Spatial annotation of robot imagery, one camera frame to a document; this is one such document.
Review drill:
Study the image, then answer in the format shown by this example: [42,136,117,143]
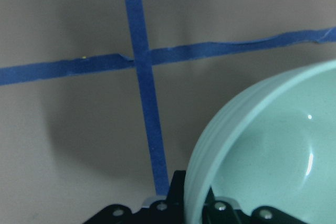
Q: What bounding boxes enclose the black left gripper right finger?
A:
[202,186,305,224]

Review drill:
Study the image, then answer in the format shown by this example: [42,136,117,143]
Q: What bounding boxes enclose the green bowl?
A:
[184,61,335,223]

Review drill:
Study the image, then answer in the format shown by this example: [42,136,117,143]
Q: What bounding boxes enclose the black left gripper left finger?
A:
[85,170,186,223]

